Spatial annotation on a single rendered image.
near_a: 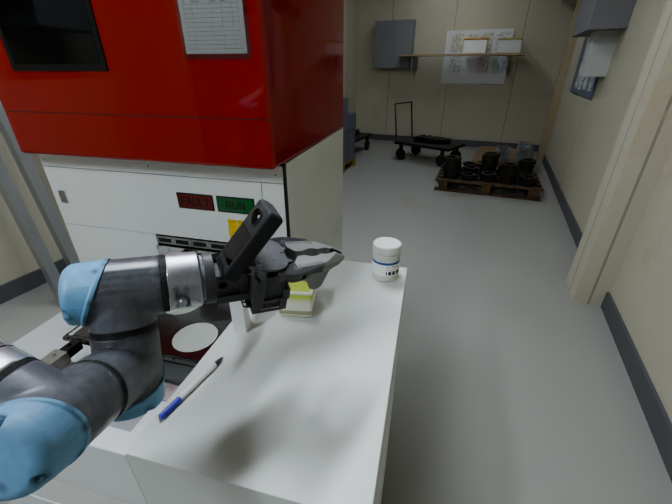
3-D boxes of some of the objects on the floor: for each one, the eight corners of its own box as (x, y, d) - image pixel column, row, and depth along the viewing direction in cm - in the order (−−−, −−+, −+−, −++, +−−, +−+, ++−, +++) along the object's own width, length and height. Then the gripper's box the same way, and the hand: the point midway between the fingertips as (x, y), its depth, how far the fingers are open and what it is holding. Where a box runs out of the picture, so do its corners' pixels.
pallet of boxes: (317, 161, 615) (316, 95, 565) (355, 165, 590) (357, 96, 541) (287, 176, 529) (282, 99, 480) (330, 181, 505) (329, 101, 456)
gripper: (199, 283, 54) (324, 267, 64) (208, 328, 48) (346, 303, 57) (197, 237, 49) (333, 227, 59) (207, 281, 43) (358, 262, 52)
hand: (335, 252), depth 56 cm, fingers closed
